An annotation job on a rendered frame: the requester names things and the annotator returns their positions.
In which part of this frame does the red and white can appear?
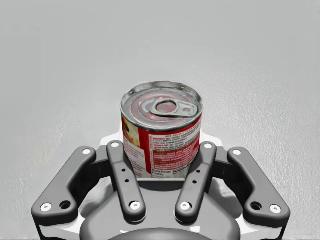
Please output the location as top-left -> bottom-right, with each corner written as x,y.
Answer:
119,80 -> 204,180

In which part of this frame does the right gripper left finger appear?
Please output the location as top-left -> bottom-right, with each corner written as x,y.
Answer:
30,130 -> 147,222

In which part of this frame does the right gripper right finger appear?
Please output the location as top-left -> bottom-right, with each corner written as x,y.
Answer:
174,132 -> 292,224

